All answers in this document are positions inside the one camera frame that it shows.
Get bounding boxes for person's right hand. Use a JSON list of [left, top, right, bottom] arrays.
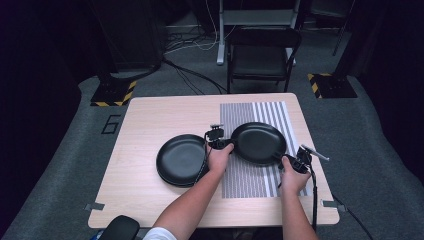
[[279, 155, 312, 197]]

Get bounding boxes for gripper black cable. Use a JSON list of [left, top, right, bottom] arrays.
[[309, 165, 319, 232], [193, 131, 214, 186]]

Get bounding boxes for black folding chair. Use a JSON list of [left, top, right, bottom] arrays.
[[225, 26, 303, 94]]

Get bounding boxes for black cabinet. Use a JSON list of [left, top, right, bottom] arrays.
[[89, 0, 169, 74]]

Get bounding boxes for person's left hand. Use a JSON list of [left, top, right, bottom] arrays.
[[205, 142, 235, 177]]

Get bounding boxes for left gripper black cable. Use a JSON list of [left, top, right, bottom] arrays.
[[193, 131, 214, 186]]

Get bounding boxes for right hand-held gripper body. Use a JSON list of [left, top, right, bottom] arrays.
[[290, 143, 331, 175]]

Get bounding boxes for grey tape strip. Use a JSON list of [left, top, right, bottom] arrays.
[[84, 202, 106, 212], [321, 199, 348, 213]]

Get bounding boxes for thin black floor cable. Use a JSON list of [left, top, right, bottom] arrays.
[[332, 194, 375, 240]]

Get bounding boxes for black stand pole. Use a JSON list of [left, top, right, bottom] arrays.
[[333, 0, 389, 78]]

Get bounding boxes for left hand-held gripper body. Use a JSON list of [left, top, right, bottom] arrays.
[[204, 123, 226, 150]]

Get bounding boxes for grey striped placemat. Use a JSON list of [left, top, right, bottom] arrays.
[[219, 101, 312, 200]]

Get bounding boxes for black padded armrest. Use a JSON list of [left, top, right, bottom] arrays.
[[97, 214, 141, 240]]

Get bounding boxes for black plate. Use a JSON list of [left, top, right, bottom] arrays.
[[155, 133, 211, 188], [230, 121, 288, 167]]

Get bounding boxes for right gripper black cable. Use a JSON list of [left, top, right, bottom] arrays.
[[309, 165, 319, 232]]

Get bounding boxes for black floor cable bundle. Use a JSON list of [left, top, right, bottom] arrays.
[[162, 57, 228, 96]]

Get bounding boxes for white floor cables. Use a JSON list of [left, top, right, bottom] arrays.
[[165, 0, 236, 55]]

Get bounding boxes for white desk frame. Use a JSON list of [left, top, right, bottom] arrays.
[[215, 0, 302, 66]]

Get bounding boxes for black base with hazard tape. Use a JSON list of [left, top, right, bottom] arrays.
[[306, 72, 358, 100], [89, 73, 138, 108]]

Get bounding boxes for person's white sleeve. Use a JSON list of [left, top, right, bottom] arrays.
[[142, 226, 178, 240]]

